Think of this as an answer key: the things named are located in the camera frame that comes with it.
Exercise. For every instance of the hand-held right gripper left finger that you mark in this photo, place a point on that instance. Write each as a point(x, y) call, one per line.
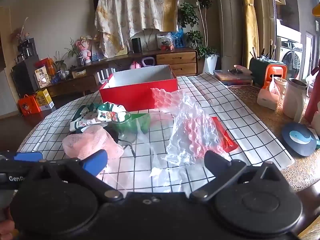
point(95, 161)

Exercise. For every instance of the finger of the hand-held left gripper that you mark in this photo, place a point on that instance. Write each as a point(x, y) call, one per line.
point(27, 156)

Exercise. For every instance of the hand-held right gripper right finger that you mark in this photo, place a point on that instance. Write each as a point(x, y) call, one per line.
point(212, 160)

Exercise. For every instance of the pink foam net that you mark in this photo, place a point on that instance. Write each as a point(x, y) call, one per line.
point(85, 140)

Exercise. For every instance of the red cartoon snack packet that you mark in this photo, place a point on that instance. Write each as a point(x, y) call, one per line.
point(228, 141)

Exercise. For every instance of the clear plastic bag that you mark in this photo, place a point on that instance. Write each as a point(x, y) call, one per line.
point(192, 135)

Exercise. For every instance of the green white printed sock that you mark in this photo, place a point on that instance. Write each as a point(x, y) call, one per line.
point(100, 116)

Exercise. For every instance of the red cardboard box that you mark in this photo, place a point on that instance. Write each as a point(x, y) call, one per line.
point(130, 97)

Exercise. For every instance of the pink air cushion sheet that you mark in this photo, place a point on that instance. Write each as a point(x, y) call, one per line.
point(167, 98)

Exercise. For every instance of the person's left hand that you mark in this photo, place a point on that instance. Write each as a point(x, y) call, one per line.
point(5, 228)

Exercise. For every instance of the clear glass cup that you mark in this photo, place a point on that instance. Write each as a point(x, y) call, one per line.
point(123, 127)

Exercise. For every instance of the white checked tablecloth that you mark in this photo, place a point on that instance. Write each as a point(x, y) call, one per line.
point(250, 130)

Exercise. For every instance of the orange gift box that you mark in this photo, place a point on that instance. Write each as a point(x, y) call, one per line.
point(28, 106)

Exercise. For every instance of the yellow gift box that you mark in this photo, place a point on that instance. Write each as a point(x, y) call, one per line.
point(45, 100)

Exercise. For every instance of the green sponge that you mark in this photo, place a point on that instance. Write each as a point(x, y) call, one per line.
point(141, 122)

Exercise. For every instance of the woven golden table mat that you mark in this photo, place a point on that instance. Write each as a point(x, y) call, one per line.
point(270, 122)

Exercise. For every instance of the black cabinet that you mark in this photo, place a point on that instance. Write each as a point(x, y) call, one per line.
point(23, 80)

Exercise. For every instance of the printed cartoon box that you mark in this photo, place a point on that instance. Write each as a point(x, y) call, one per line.
point(41, 77)

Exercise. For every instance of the stack of books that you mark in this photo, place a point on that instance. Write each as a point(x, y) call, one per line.
point(232, 77)

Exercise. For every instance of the white tissue pack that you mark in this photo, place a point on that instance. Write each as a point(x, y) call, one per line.
point(268, 96)

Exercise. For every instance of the white slatted chair back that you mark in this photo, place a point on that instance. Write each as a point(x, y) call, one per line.
point(105, 76)

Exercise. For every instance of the round dark whale mat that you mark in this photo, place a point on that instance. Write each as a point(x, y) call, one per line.
point(298, 140)

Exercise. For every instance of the dark green utensil holder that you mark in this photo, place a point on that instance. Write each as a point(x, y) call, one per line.
point(257, 71)

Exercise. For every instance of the white cup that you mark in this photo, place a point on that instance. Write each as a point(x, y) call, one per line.
point(281, 85)

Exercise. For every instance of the grey mug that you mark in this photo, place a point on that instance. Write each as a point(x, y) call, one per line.
point(295, 97)

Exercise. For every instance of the black coffee machine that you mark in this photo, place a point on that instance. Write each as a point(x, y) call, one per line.
point(27, 50)

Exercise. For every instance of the wooden sideboard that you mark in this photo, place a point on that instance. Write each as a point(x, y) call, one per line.
point(175, 60)

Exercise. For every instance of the orange plastic stool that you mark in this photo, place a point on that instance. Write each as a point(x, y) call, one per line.
point(276, 71)

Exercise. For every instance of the pink doll figurine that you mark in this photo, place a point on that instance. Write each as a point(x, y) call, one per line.
point(85, 50)

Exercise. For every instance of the purple kettlebell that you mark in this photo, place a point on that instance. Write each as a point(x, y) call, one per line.
point(148, 62)

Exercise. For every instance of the red bottle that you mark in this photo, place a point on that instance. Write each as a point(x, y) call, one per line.
point(312, 100)

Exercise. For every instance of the black cylinder speaker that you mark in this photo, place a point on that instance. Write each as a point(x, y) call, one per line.
point(136, 45)

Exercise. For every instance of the clear bag of fruit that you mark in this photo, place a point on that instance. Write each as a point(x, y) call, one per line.
point(168, 42)

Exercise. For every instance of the blue plastic pack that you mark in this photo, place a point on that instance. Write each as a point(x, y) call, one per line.
point(180, 38)

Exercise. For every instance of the potted green plant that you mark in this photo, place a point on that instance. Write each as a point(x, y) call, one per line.
point(197, 35)

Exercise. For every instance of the washing machine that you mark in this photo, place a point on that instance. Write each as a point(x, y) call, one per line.
point(290, 55)

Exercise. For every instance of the yellow curtain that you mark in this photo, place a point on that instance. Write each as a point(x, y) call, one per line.
point(250, 25)

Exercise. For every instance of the draped patterned cloth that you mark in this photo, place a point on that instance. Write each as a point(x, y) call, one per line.
point(135, 7)

